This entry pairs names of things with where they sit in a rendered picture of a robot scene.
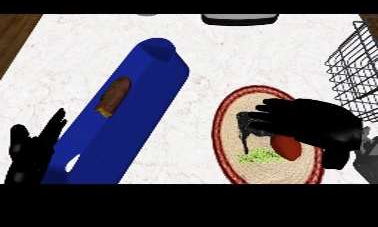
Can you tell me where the brown sweet potato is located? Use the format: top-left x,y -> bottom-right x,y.
93,75 -> 132,119

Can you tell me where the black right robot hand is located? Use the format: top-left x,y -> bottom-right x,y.
246,97 -> 366,171

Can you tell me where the black irregular object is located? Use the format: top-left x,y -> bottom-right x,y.
234,111 -> 274,156

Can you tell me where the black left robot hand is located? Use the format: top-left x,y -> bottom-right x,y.
2,107 -> 67,185

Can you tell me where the green leafy vegetable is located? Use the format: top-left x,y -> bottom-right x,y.
236,147 -> 290,165

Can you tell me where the round woven red-rimmed placemat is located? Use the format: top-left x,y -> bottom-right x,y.
209,84 -> 326,185

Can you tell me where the dark wire basket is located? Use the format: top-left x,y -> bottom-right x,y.
323,20 -> 378,124

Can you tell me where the long blue tray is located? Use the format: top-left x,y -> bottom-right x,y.
39,37 -> 191,185

